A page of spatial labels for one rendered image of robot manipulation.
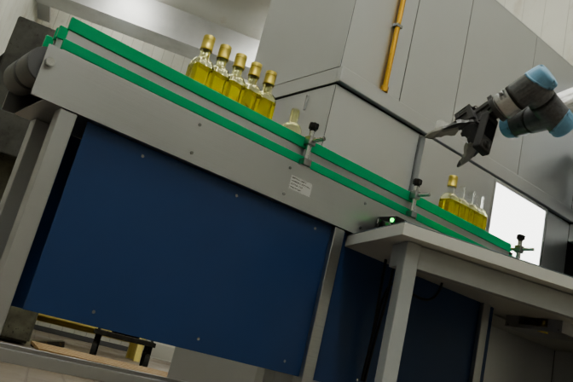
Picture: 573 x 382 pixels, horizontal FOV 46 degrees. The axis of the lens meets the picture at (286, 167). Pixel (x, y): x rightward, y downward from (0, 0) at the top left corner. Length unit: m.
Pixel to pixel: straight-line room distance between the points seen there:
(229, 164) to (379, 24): 1.12
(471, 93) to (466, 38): 0.24
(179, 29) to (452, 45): 9.00
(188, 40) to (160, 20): 0.56
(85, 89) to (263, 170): 0.51
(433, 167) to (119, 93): 1.47
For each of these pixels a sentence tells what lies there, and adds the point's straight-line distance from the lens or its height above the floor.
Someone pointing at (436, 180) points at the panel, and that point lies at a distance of 2.70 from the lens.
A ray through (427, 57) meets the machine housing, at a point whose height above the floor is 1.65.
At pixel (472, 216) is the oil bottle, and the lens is 2.62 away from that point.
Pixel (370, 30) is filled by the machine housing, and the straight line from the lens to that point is 2.59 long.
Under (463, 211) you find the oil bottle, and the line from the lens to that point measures 2.58.
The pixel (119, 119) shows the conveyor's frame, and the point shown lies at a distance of 1.58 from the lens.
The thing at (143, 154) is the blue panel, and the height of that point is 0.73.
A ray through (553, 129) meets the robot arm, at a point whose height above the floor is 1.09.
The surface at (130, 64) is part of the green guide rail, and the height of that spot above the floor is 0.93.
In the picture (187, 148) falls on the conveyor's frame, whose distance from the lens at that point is 1.65.
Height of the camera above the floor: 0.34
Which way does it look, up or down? 16 degrees up
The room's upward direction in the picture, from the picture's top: 14 degrees clockwise
